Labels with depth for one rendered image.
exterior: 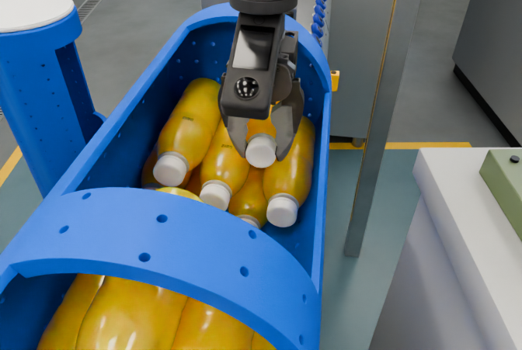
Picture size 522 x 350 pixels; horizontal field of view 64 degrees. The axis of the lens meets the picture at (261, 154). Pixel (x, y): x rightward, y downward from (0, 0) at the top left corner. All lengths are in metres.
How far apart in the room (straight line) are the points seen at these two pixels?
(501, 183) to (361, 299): 1.32
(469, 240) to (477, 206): 0.05
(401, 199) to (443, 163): 1.65
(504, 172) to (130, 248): 0.35
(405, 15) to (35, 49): 0.97
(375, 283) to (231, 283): 1.53
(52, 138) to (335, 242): 1.19
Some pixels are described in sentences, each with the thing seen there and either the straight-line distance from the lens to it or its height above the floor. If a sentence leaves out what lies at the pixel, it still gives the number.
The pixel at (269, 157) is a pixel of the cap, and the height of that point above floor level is 1.11.
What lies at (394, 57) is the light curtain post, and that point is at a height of 0.91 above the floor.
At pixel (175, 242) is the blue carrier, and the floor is 1.23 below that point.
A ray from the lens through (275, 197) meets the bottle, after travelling 0.54.
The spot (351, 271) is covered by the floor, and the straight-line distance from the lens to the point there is 1.81.
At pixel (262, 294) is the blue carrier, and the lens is 0.30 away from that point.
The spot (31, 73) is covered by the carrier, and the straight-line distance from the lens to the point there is 1.29.
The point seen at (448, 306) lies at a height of 1.05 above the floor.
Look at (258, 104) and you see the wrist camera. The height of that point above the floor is 1.24.
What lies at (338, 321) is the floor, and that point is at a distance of 1.68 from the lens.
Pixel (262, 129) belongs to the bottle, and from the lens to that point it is 0.54.
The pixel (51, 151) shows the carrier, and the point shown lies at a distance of 1.42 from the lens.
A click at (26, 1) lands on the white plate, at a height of 1.04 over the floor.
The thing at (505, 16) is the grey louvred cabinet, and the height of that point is 0.57.
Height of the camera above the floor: 1.45
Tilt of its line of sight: 39 degrees down
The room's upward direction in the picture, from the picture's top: straight up
